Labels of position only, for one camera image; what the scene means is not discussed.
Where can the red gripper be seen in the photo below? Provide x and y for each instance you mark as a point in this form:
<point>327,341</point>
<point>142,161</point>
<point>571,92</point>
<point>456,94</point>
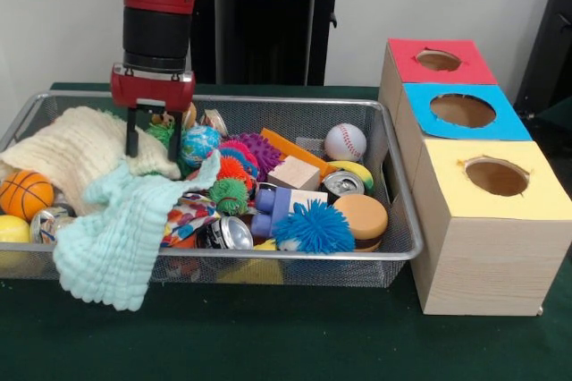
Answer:
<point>152,90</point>

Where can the cream knitted cloth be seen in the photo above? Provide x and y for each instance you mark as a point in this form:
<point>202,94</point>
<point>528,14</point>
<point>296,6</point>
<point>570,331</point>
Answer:
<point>71,148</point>

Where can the mint green cloth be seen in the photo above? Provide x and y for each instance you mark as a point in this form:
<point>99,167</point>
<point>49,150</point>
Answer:
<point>111,242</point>

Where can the clear mesh bin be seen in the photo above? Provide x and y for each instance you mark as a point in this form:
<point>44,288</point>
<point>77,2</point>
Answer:
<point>313,271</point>

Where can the wooden box with three holes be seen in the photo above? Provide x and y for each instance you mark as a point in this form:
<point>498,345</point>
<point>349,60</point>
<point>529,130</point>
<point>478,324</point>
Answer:
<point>482,260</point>

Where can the brown teddy bear toy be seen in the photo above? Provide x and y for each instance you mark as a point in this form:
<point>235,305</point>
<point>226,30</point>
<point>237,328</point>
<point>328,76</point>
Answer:
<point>191,115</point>

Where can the orange toy basketball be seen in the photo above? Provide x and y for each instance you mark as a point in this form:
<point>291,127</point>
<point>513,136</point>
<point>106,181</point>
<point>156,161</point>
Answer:
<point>26,195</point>

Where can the wooden cube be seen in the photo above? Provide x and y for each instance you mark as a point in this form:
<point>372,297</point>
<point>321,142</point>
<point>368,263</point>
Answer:
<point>295,173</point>

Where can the yellow ball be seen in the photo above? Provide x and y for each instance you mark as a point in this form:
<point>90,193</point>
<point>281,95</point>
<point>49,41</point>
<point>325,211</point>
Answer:
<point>13,229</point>

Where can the blue spiky ball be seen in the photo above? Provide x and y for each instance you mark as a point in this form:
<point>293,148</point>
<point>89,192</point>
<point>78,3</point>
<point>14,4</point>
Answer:
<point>315,226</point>

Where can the white toy baseball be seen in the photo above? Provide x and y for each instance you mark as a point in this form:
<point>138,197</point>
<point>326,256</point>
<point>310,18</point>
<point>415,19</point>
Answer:
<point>345,143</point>

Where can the dark green table cloth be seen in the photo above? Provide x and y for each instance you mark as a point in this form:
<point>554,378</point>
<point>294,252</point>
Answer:
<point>558,115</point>
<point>223,336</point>

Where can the toy hamburger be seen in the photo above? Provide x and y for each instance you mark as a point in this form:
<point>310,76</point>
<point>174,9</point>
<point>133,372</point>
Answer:
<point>362,217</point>

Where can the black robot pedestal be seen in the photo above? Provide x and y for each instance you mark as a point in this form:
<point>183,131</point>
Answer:
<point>268,19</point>

